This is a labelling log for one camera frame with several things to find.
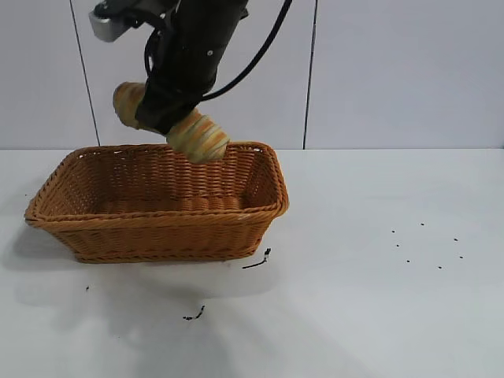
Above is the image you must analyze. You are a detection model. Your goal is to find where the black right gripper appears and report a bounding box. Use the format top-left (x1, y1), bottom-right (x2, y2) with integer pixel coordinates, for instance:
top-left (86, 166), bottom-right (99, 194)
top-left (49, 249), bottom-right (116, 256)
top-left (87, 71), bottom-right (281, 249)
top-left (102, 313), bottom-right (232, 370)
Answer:
top-left (135, 0), bottom-right (250, 135)

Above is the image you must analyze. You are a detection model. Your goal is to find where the long striped bread roll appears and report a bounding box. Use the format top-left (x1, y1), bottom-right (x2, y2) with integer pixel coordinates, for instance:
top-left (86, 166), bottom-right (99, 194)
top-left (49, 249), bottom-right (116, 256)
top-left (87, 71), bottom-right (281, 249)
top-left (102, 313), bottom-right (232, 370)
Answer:
top-left (113, 81), bottom-right (232, 164)

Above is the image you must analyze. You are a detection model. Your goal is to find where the brown woven wicker basket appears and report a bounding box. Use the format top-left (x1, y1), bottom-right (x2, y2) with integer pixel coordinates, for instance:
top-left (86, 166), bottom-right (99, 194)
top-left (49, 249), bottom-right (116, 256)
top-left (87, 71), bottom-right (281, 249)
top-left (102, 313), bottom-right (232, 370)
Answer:
top-left (24, 141), bottom-right (291, 265)

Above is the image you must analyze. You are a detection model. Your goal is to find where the thin black cable loop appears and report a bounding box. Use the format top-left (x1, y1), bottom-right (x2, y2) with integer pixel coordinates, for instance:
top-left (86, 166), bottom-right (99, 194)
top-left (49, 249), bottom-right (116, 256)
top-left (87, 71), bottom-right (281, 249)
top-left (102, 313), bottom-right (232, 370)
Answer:
top-left (143, 28), bottom-right (169, 76)

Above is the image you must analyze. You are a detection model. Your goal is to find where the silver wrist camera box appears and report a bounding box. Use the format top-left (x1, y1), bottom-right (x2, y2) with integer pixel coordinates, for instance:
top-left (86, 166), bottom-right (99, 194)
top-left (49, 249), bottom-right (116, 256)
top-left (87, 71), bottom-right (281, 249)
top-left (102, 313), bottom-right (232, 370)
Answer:
top-left (89, 2), bottom-right (133, 43)

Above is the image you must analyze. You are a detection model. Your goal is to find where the thick black cable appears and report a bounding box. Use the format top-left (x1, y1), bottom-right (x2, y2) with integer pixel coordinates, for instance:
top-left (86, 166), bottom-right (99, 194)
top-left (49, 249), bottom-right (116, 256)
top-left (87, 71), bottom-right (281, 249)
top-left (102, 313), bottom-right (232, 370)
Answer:
top-left (202, 0), bottom-right (294, 101)

